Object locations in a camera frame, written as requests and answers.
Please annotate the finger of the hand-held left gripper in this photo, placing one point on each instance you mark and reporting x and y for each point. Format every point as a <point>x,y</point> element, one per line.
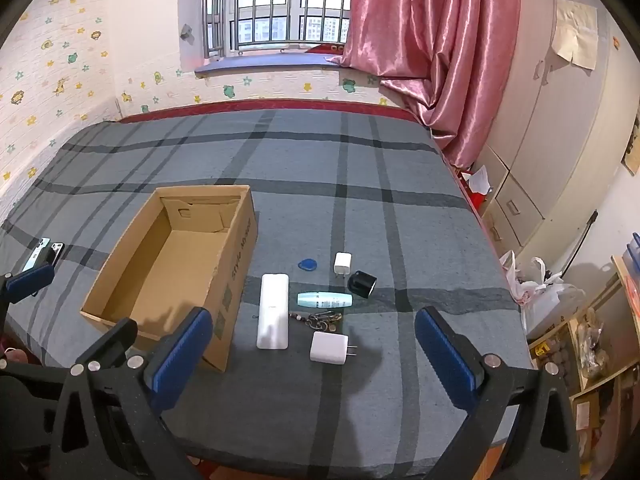
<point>30,280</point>

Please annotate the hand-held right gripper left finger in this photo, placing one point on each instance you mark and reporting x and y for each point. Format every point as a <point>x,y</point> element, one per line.
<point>180,360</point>

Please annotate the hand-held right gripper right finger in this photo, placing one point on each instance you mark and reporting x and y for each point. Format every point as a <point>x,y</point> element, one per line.
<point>445,360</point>

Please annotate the cardboard box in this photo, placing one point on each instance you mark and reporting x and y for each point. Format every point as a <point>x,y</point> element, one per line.
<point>150,280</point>

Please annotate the black cylindrical lamp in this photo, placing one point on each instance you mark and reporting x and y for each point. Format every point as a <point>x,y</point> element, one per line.
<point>361,284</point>

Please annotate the large white charger plug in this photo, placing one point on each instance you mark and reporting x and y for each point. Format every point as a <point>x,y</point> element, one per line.
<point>327,347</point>

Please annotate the teal tube bottle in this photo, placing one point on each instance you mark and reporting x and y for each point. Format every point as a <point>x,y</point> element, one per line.
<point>322,300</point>

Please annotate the small white charger plug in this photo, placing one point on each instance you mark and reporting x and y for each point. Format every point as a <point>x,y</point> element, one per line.
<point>343,262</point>

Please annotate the blue round key fob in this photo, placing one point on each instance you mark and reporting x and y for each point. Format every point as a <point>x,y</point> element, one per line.
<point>308,265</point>

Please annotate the teal smartphone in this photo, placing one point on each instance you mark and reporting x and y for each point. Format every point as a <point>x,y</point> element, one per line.
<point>36,255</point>

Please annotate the black power bank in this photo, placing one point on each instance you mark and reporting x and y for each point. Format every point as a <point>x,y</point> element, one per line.
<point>45,259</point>

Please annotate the smartphone with clear case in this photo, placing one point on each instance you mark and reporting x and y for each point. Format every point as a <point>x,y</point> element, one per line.
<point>59,249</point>

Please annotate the long white plastic case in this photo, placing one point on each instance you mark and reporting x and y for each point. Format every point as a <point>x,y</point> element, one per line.
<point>272,310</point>

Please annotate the white plastic bag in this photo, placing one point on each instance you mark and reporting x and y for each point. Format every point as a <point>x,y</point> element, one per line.
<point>547,295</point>

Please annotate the wooden storage shelf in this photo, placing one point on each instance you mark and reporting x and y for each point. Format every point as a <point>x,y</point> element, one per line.
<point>595,355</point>

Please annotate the thin black rod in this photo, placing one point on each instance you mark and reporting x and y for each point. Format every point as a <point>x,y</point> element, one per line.
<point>582,240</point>

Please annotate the crumpled white paper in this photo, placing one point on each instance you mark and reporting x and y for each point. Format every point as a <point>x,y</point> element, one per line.
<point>479,180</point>

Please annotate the grey plaid bed sheet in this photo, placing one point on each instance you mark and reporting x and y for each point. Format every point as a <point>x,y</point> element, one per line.
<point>350,170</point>

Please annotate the blue plastic container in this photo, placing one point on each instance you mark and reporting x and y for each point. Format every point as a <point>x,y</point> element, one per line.
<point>634,260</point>

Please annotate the beige wardrobe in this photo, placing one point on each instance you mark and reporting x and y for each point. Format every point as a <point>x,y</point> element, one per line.
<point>545,135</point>

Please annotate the purple window sill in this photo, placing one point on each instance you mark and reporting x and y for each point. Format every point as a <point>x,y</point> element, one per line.
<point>260,61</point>

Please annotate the pink satin curtain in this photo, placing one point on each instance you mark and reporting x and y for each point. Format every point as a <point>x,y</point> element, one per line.
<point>430,35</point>

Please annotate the paper sheet on wardrobe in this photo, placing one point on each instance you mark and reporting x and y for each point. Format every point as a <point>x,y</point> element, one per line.
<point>575,32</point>

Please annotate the metal wall hook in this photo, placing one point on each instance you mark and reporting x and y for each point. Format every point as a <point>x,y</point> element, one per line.
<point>187,34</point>

